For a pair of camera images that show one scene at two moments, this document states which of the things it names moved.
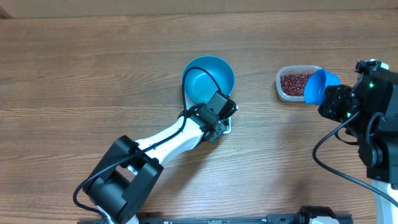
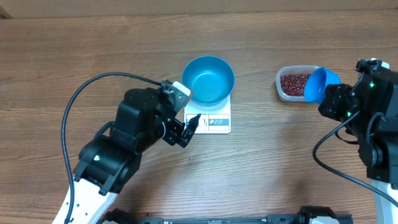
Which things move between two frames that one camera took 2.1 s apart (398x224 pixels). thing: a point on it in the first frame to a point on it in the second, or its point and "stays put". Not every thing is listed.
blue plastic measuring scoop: (316, 84) stays put
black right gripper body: (339, 109) stays put
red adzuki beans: (294, 84) stays put
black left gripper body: (219, 129) to (173, 132)
